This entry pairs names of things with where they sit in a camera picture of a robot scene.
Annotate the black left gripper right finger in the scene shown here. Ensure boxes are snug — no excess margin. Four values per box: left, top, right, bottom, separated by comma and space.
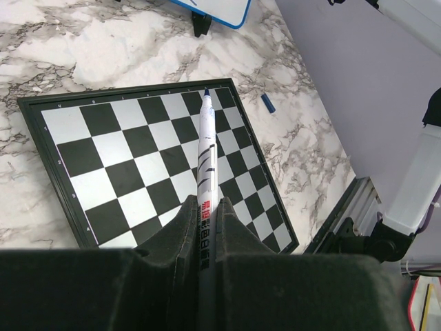
214, 198, 409, 330

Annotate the aluminium frame rail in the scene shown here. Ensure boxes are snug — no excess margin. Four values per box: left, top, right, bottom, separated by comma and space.
305, 177, 381, 254

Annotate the blue marker cap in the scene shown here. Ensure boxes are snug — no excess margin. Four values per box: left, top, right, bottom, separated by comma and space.
261, 94, 276, 114

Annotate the blue framed whiteboard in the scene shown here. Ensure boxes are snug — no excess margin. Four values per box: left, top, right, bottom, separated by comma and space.
171, 0, 251, 29

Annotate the white blue whiteboard marker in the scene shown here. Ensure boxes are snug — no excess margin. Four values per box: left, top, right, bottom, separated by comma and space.
197, 90, 218, 330

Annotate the black white chessboard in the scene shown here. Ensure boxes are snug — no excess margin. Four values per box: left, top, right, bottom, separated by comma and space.
17, 79, 298, 253

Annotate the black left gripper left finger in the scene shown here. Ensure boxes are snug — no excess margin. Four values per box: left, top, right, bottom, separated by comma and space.
1, 196, 197, 330

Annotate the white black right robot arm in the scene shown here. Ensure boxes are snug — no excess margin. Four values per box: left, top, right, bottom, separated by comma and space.
339, 1, 440, 261

